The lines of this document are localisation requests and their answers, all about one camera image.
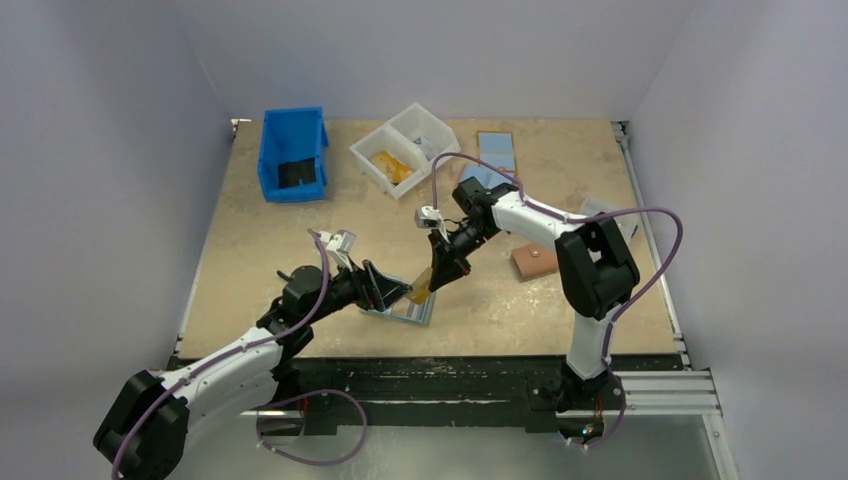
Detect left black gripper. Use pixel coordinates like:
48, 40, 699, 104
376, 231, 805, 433
304, 254, 410, 325

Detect green card holder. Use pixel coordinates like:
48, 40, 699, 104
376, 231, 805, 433
357, 293, 436, 327

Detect gold card with stripe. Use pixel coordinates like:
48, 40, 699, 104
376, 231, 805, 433
405, 267, 432, 305

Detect credit card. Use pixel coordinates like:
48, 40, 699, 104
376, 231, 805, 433
413, 135, 443, 161

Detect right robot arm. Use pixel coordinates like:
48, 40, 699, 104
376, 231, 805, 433
415, 179, 640, 407

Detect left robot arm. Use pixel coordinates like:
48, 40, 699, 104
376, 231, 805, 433
93, 261, 413, 479

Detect pink leather pouch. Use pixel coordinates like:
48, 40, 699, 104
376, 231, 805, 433
510, 243, 558, 281

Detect white divided tray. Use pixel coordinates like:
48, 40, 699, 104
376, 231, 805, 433
349, 103, 460, 199

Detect open blue brown wallet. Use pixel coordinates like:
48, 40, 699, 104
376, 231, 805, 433
457, 131, 517, 189

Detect black block in bin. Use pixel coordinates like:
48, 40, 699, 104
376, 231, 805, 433
277, 157, 317, 189

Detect clear plastic organizer box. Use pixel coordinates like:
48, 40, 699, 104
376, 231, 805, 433
579, 195, 643, 240

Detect blue plastic bin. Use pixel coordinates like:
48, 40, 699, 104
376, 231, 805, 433
257, 107, 329, 203

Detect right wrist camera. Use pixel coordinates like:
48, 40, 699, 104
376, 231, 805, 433
414, 206, 446, 234

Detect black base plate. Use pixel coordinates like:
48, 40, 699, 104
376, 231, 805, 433
165, 356, 643, 437

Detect aluminium rail frame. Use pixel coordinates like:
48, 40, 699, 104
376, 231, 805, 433
117, 360, 740, 480

